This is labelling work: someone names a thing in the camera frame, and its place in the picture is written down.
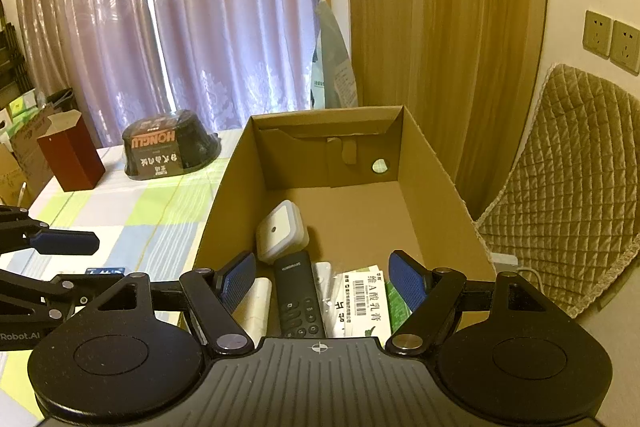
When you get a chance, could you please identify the clear plastic cup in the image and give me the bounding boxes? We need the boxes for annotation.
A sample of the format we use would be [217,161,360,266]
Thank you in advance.
[232,277,272,346]

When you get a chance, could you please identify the blue label clear plastic case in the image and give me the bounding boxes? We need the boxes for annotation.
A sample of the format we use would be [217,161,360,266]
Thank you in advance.
[85,267,126,275]

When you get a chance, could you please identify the white ointment box green bird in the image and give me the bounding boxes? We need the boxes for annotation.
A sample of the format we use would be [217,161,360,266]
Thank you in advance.
[344,268,392,346]

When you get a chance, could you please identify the black remote control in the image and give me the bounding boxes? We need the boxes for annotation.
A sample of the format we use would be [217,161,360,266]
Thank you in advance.
[273,251,326,339]

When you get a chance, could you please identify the white square night light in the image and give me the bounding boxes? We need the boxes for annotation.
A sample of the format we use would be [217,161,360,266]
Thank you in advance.
[255,199,309,265]

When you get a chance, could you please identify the white remote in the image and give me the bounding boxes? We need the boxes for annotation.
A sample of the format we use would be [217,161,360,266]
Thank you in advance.
[312,261,347,338]

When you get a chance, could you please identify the green white medicine box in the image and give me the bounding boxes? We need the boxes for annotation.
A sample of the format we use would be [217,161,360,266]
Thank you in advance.
[384,268,412,334]

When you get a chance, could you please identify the white power strip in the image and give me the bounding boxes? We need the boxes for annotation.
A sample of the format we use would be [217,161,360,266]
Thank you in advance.
[490,253,521,275]

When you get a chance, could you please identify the stacked cardboard boxes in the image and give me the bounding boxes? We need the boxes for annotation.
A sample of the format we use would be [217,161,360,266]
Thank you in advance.
[1,104,54,207]

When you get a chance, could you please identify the dark red paper box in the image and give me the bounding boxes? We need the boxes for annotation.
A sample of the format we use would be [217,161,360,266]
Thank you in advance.
[37,109,105,192]

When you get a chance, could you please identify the open cardboard box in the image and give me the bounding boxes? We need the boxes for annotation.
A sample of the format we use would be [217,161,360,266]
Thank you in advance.
[194,107,495,281]

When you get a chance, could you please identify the black Hongli noodle bowl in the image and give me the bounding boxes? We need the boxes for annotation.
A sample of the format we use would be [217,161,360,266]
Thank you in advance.
[122,109,221,181]

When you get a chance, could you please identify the quilted tan chair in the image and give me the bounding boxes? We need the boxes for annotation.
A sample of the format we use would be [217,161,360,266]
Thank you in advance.
[476,64,639,317]

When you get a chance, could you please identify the green white paper bag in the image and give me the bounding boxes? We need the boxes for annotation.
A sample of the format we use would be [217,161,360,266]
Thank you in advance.
[311,0,359,109]

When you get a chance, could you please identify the purple curtains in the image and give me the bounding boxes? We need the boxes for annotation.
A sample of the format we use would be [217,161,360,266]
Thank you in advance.
[16,0,317,145]

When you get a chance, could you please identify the wooden door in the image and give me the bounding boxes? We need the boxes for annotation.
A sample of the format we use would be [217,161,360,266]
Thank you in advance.
[349,0,547,217]

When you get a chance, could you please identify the double wall socket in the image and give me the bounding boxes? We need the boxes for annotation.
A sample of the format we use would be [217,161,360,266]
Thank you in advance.
[582,10,640,76]

